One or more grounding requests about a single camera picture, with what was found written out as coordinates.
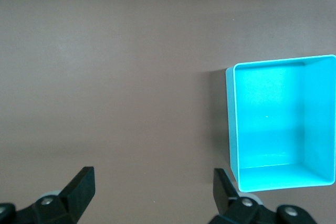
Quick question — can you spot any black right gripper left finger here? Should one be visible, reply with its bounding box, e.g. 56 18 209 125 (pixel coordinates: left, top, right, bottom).
0 166 96 224

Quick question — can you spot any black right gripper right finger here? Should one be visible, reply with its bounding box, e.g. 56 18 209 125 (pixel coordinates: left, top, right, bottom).
211 168 314 224

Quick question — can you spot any turquoise plastic bin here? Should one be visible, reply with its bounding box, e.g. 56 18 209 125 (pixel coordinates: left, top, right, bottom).
225 55 336 193

